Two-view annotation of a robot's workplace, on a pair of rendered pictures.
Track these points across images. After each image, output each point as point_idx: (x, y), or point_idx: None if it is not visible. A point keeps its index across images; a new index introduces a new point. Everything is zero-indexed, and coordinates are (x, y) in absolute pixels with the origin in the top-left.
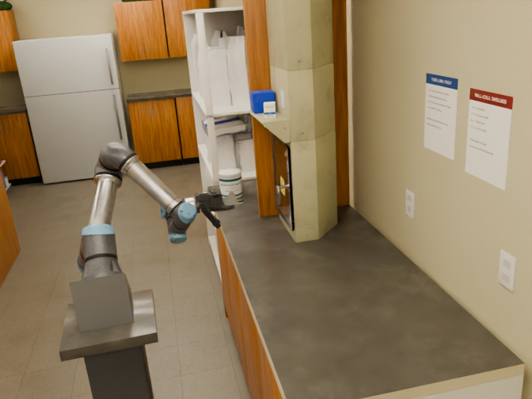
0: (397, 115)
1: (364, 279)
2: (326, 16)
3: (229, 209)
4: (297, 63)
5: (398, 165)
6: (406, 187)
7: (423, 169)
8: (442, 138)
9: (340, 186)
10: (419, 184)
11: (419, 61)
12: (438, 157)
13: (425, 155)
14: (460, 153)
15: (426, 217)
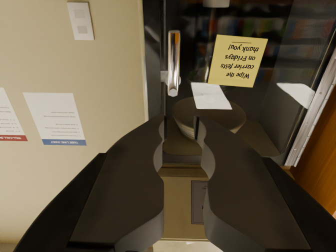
0: (129, 111)
1: None
2: None
3: (67, 188)
4: None
5: (120, 62)
6: (96, 40)
7: (65, 71)
8: (45, 105)
9: None
10: (69, 52)
11: (99, 151)
12: (46, 88)
13: (67, 85)
14: (17, 99)
15: (42, 17)
